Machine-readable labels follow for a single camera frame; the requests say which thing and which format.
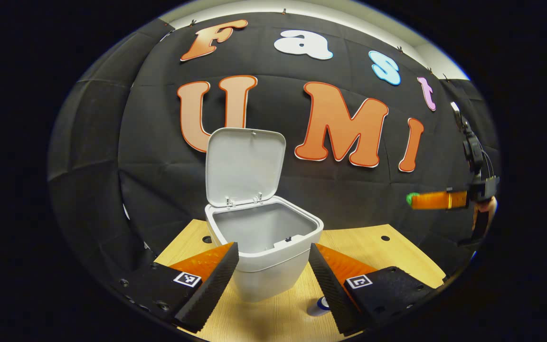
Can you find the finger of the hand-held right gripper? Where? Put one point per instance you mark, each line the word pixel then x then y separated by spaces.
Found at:
pixel 439 200

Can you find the blue pop can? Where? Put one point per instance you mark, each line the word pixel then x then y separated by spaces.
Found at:
pixel 317 308

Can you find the white desktop garbage bin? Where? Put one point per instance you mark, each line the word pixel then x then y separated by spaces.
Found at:
pixel 264 278

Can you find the black backdrop cloth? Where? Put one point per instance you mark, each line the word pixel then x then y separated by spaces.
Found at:
pixel 159 190

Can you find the wooden desktop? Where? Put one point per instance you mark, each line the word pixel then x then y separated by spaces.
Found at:
pixel 387 256

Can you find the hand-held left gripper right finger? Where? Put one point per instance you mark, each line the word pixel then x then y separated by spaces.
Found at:
pixel 328 285

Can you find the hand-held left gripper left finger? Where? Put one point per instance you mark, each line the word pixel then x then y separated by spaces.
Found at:
pixel 216 285

